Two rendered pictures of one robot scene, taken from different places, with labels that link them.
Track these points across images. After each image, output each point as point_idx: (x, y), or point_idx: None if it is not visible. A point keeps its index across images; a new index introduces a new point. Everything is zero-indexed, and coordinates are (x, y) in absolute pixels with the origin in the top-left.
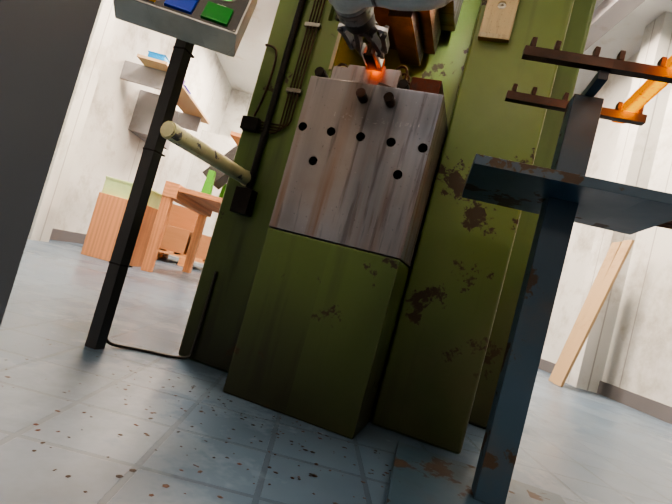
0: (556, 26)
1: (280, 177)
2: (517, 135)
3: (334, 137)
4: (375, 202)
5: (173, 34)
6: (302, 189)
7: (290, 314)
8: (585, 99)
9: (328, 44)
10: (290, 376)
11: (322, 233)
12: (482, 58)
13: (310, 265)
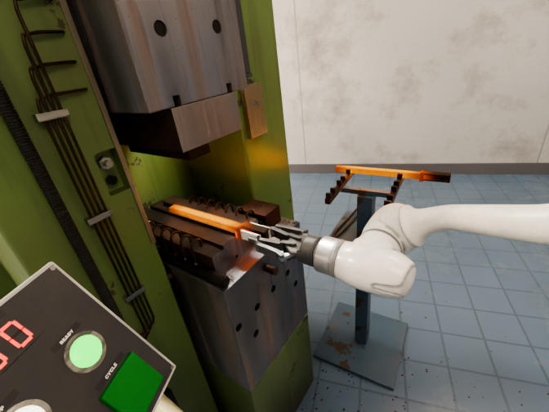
0: (278, 105)
1: (173, 353)
2: (283, 188)
3: (261, 306)
4: (292, 306)
5: None
6: (258, 352)
7: (280, 395)
8: (373, 198)
9: (132, 221)
10: (290, 405)
11: (277, 351)
12: (254, 151)
13: (278, 369)
